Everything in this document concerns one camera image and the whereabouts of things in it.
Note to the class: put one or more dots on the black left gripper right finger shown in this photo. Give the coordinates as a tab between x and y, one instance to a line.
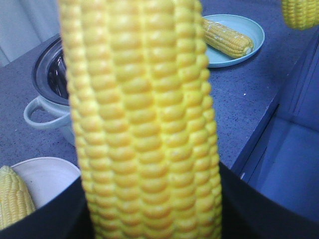
247	214

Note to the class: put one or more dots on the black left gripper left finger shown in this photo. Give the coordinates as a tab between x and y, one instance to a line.
65	217

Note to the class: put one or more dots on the white pleated curtain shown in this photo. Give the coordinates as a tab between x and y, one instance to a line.
24	24

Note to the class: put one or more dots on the corn cob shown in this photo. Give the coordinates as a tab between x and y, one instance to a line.
226	40
145	129
15	200
300	14

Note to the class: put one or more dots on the beige plate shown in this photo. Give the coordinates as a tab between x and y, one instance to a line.
46	177

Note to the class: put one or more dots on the green electric cooking pot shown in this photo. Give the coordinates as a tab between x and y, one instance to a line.
49	80

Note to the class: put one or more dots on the light green plate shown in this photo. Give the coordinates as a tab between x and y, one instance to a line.
244	25

